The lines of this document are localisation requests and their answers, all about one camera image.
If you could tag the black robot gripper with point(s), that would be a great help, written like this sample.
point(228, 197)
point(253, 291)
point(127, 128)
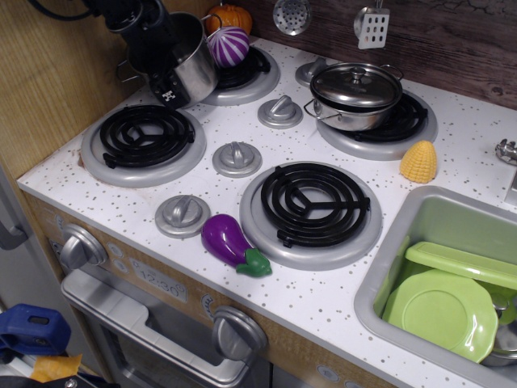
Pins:
point(152, 42)

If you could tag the tall steel pot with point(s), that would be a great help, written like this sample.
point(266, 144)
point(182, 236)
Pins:
point(196, 68)

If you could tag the steel pot in sink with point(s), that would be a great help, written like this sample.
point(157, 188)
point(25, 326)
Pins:
point(504, 349)

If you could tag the front left black burner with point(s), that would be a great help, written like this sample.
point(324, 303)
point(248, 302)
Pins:
point(143, 146)

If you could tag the black burner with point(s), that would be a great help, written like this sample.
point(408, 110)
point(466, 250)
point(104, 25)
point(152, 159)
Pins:
point(247, 82)
point(310, 216)
point(143, 146)
point(412, 120)

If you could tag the purple white striped ball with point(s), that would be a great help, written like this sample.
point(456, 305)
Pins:
point(229, 46)

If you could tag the orange toy pumpkin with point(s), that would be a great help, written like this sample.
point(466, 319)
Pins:
point(230, 15)

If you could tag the back left black burner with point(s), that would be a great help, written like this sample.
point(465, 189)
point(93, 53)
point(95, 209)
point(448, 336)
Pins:
point(247, 82)

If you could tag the silver knob centre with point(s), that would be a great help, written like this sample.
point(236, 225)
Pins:
point(237, 160)

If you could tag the silver knob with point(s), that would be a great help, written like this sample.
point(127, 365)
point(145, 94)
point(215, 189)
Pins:
point(182, 216)
point(305, 72)
point(281, 113)
point(237, 160)

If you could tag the silver knob upper middle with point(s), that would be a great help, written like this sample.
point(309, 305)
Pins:
point(281, 113)

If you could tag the silver knob front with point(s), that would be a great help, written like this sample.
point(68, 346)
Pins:
point(182, 216)

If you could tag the silver knob back right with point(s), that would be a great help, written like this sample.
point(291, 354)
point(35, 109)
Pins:
point(305, 72)

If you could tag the round steel skimmer ladle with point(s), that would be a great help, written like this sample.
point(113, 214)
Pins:
point(292, 17)

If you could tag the purple toy eggplant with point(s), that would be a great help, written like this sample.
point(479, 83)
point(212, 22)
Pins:
point(222, 236)

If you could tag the left oven dial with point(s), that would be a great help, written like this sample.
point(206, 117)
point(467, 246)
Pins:
point(81, 248)

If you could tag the oven dial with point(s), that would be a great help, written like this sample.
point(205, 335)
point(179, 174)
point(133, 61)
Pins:
point(81, 248)
point(236, 336)

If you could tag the shallow steel pan with lid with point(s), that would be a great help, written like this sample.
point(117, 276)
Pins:
point(353, 96)

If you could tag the front right black burner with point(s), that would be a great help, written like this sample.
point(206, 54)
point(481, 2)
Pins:
point(310, 216)

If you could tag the steel slotted spatula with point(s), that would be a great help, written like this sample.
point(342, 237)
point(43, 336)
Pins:
point(371, 26)

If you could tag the back right black burner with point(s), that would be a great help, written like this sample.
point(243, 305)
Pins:
point(412, 120)

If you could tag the right oven dial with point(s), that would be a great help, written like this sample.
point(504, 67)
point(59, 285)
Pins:
point(236, 336)

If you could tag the grey sink basin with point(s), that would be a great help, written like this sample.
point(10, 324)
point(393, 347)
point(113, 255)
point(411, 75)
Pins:
point(436, 215)

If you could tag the yellow toy corn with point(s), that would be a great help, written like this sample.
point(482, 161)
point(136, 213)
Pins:
point(419, 163)

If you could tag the blue clamp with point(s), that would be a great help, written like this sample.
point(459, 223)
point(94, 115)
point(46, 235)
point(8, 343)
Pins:
point(28, 330)

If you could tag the yellow cloth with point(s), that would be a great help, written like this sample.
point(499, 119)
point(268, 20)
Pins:
point(51, 368)

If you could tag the green plastic plate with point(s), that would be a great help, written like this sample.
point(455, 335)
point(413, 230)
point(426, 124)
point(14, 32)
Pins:
point(450, 311)

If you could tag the green plastic tray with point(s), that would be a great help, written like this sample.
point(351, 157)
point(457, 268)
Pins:
point(463, 263)

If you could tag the silver oven door handle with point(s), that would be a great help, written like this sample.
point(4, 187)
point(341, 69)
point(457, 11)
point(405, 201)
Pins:
point(151, 345)

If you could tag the silver faucet handle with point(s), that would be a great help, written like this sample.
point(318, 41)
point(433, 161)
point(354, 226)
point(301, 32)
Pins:
point(507, 151)

